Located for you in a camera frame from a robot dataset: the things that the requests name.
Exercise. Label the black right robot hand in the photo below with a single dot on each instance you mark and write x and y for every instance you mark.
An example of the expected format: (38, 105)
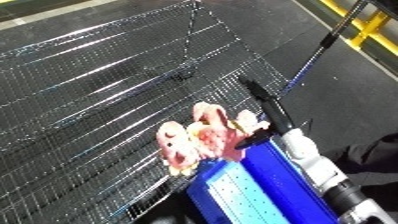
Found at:
(273, 110)

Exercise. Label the pale right robot arm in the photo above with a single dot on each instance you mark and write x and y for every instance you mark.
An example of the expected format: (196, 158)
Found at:
(314, 160)

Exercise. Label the pink soft toy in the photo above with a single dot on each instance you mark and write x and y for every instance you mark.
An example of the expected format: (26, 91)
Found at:
(207, 136)

